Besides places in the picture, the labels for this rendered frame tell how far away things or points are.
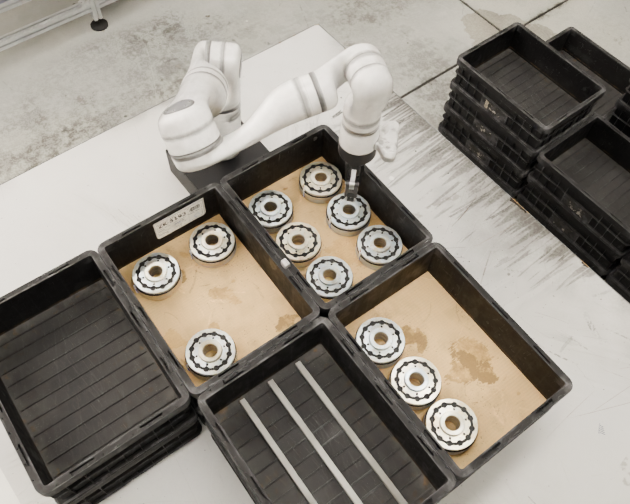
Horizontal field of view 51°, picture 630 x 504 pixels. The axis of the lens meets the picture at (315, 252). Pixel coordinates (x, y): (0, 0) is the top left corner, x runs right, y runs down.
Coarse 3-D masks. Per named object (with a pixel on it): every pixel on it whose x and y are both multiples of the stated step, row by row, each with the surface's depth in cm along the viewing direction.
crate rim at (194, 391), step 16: (208, 192) 145; (224, 192) 145; (176, 208) 142; (144, 224) 140; (112, 240) 137; (256, 240) 139; (272, 256) 137; (112, 272) 134; (288, 272) 135; (128, 288) 132; (144, 320) 128; (304, 320) 129; (160, 336) 127; (288, 336) 128; (256, 352) 126; (176, 368) 124; (192, 384) 122; (208, 384) 122
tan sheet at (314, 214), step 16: (320, 160) 163; (288, 176) 160; (288, 192) 157; (304, 208) 155; (320, 208) 155; (320, 224) 153; (384, 224) 153; (336, 240) 151; (352, 240) 151; (320, 256) 149; (336, 256) 149; (352, 256) 149; (304, 272) 146; (352, 272) 147; (368, 272) 147
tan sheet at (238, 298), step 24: (216, 216) 153; (192, 264) 146; (240, 264) 147; (192, 288) 143; (216, 288) 144; (240, 288) 144; (264, 288) 144; (168, 312) 140; (192, 312) 140; (216, 312) 141; (240, 312) 141; (264, 312) 141; (288, 312) 141; (168, 336) 138; (192, 336) 138; (240, 336) 138; (264, 336) 138
